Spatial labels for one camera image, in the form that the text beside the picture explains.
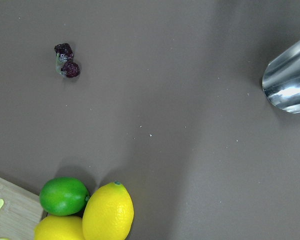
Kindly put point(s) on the yellow lemon near board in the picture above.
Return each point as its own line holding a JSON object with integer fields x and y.
{"x": 59, "y": 228}

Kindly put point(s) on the silver metal scoop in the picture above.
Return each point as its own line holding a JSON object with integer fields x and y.
{"x": 281, "y": 80}

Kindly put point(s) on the yellow lemon outer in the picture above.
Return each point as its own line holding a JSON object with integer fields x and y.
{"x": 109, "y": 213}

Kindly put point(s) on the bamboo cutting board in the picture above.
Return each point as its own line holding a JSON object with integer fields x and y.
{"x": 20, "y": 213}

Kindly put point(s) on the green lime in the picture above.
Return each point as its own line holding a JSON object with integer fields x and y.
{"x": 63, "y": 196}

